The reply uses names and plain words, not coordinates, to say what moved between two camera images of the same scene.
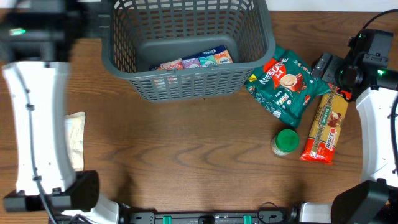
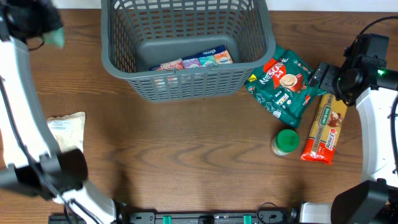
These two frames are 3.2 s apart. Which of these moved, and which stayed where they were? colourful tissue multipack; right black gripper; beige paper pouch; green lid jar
Moved: right black gripper
Stayed: beige paper pouch; green lid jar; colourful tissue multipack
